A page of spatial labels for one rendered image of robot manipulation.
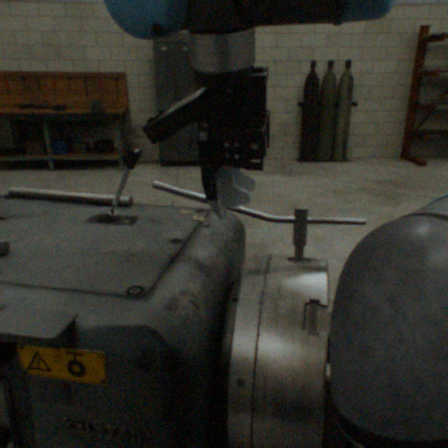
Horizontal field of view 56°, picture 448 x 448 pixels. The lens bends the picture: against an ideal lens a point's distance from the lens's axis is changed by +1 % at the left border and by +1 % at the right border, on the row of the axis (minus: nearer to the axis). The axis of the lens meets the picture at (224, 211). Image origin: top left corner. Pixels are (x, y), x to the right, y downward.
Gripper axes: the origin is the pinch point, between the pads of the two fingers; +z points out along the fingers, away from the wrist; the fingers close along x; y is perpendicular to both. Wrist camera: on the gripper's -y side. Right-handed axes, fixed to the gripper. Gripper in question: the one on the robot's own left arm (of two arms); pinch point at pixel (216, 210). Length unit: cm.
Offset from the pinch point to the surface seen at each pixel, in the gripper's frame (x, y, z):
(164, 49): 562, -209, 106
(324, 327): -9.3, 16.0, 11.3
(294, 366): -14.1, 12.4, 13.7
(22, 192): 18, -47, 11
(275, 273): -1.9, 8.7, 9.3
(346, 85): 646, 57, 182
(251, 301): -7.4, 5.9, 9.9
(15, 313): -20.4, -19.4, 2.3
